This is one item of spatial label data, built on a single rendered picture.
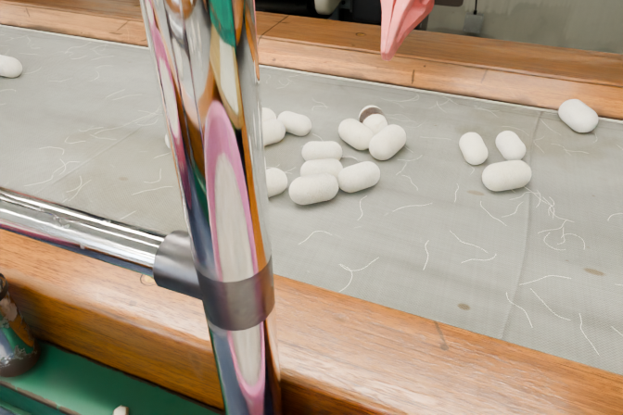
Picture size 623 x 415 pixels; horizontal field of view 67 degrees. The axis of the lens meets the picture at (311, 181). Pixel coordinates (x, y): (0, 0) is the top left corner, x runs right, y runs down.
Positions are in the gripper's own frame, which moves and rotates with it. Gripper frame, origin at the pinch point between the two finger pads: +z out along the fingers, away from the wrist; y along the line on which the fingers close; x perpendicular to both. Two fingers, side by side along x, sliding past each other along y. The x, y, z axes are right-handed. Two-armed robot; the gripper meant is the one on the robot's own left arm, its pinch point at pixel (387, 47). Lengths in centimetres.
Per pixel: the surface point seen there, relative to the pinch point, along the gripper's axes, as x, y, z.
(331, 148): -1.0, -2.0, 9.6
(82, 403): -12.1, -8.0, 28.5
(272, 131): -0.4, -7.5, 8.9
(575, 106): 7.7, 15.9, -1.0
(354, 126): 1.0, -1.2, 6.8
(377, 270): -6.0, 4.2, 17.8
